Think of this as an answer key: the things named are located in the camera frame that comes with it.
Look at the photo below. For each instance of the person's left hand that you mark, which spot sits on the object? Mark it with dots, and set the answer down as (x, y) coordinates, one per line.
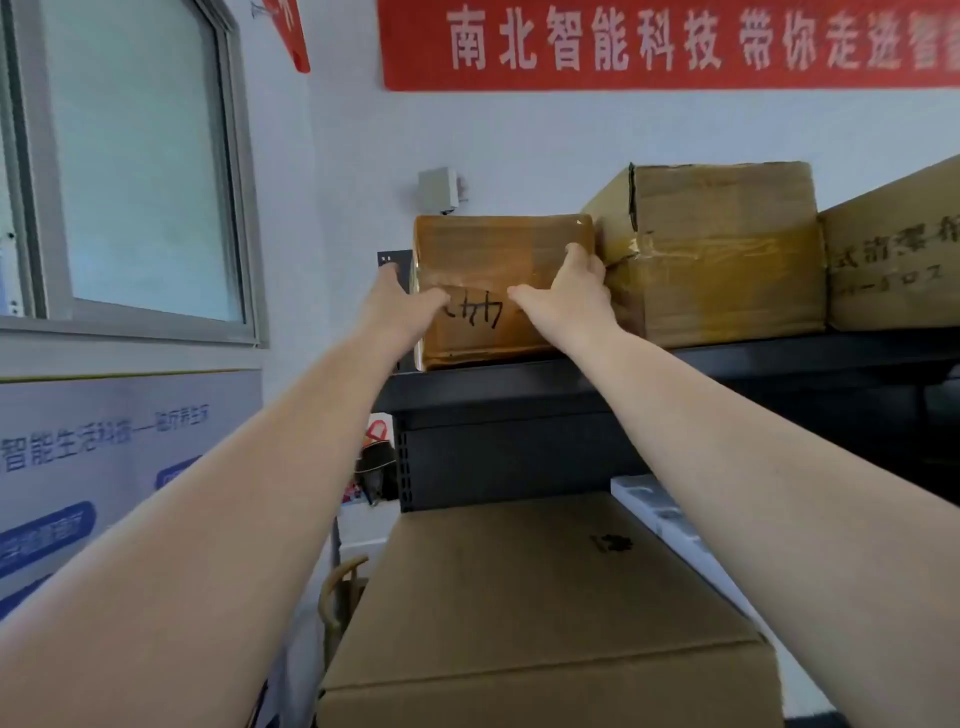
(394, 311)

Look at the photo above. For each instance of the person's right hand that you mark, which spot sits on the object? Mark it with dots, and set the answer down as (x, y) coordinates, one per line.
(574, 304)

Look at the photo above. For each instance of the person's left thumb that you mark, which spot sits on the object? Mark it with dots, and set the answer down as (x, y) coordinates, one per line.
(431, 301)

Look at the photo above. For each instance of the person's right thumb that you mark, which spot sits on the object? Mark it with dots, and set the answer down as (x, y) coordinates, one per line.
(529, 295)

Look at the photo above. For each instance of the small taped cardboard box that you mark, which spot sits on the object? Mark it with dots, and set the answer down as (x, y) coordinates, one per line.
(495, 259)

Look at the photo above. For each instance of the person's right forearm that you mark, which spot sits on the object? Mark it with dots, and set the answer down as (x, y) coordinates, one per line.
(780, 525)

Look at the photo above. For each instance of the person's left forearm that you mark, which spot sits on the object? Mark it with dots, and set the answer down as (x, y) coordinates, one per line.
(202, 525)

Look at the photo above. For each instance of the red and white packet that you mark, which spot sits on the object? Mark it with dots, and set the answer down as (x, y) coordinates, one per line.
(377, 433)

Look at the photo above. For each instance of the black metal shelf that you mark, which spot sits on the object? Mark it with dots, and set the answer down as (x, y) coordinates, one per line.
(480, 442)

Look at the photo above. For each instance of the dark bag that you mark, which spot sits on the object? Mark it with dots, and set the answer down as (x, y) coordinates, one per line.
(375, 472)

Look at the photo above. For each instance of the medium taped cardboard box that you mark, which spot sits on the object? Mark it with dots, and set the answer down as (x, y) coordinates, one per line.
(720, 255)

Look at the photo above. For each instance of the white flat box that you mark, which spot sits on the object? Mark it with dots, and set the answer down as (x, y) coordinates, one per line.
(660, 514)

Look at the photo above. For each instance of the long red banner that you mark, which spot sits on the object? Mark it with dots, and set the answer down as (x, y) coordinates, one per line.
(660, 45)

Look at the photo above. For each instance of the large plain cardboard box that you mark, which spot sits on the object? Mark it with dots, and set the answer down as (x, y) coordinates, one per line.
(540, 600)

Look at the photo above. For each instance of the small red hanging banner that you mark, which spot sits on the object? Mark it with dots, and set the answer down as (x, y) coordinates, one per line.
(291, 30)

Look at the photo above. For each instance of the grey framed window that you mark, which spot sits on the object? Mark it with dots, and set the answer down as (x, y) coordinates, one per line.
(135, 165)

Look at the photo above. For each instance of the cardboard box with black writing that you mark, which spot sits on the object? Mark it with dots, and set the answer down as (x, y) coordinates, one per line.
(892, 262)

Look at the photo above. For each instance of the white and blue poster board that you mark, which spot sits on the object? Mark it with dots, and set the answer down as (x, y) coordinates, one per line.
(90, 450)

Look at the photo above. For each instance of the black wall device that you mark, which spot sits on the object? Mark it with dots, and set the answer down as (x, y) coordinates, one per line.
(396, 266)

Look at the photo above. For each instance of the grey wall junction box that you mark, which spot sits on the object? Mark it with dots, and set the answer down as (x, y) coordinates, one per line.
(439, 189)

